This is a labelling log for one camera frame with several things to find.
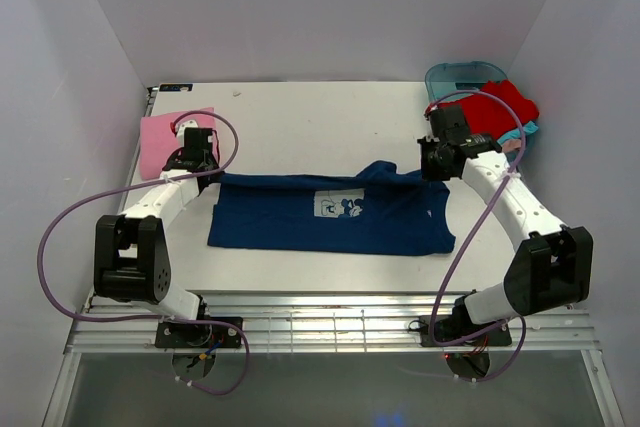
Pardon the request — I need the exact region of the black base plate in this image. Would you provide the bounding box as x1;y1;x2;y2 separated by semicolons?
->
407;315;512;347
154;322;242;349

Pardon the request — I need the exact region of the aluminium frame rail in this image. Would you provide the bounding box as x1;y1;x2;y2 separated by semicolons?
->
66;293;600;354

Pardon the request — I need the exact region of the light blue t-shirt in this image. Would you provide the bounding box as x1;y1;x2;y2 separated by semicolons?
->
497;119;541;144

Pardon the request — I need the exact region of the light pink t-shirt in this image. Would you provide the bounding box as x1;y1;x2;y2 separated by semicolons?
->
502;139;522;154

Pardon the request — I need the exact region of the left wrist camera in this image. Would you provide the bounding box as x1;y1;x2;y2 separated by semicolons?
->
171;119;199;138

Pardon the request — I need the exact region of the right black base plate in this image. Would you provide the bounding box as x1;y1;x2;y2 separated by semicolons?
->
407;315;512;347

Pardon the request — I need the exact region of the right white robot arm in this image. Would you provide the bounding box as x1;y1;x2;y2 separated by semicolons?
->
419;105;594;346

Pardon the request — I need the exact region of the red t-shirt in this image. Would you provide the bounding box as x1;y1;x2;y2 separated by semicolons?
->
458;80;539;143

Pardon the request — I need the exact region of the teal plastic basket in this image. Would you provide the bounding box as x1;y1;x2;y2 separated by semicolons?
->
424;60;541;153

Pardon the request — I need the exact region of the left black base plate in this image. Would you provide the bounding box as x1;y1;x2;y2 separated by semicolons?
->
154;322;242;349

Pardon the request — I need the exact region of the blue mickey t-shirt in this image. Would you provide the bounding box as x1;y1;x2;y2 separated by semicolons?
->
207;161;455;256

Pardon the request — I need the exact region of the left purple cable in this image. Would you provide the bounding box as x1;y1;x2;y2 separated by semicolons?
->
37;109;251;396

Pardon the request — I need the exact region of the folded pink t-shirt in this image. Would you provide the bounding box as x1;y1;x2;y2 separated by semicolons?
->
139;111;216;181

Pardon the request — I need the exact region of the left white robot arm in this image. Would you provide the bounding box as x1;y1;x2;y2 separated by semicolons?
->
94;122;219;347

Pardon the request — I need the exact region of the blue label sticker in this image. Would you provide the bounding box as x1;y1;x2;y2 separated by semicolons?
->
158;83;193;92

